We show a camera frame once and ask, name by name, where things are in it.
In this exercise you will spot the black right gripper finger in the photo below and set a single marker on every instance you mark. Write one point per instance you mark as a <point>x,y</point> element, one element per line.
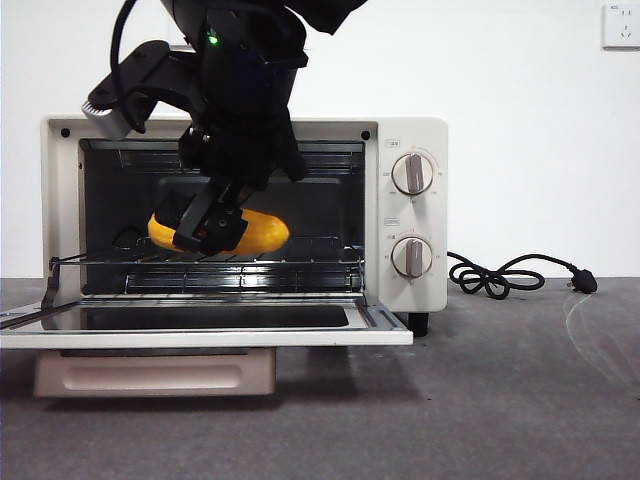
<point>215,230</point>

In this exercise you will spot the yellow corn cob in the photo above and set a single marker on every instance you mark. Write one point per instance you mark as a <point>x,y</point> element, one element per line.
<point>265,232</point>

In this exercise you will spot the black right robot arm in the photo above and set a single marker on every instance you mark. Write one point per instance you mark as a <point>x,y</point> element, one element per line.
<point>240,100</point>

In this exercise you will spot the cream oven control knob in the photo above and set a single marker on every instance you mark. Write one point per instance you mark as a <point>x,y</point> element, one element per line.
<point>412,174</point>
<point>412,258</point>

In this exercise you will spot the cream Toshiba toaster oven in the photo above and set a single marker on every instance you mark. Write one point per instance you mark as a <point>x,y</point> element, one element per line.
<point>410,130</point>

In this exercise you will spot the white wall socket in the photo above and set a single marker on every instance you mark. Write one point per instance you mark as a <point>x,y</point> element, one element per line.
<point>622,25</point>

